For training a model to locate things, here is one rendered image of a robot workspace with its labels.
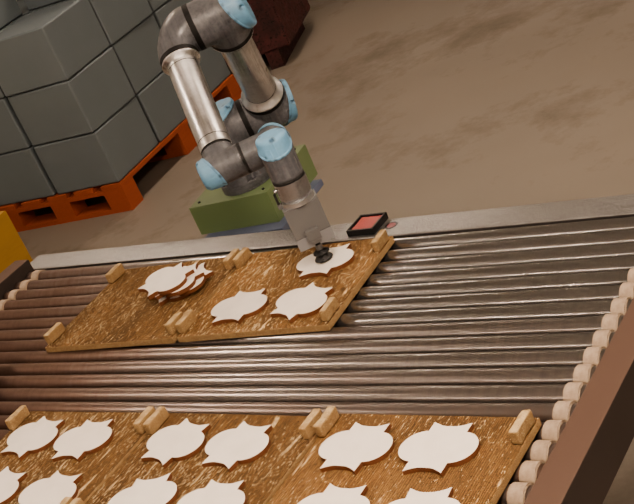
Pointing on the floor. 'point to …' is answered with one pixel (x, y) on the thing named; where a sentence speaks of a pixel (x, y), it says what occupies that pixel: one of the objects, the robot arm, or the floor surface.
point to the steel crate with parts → (278, 28)
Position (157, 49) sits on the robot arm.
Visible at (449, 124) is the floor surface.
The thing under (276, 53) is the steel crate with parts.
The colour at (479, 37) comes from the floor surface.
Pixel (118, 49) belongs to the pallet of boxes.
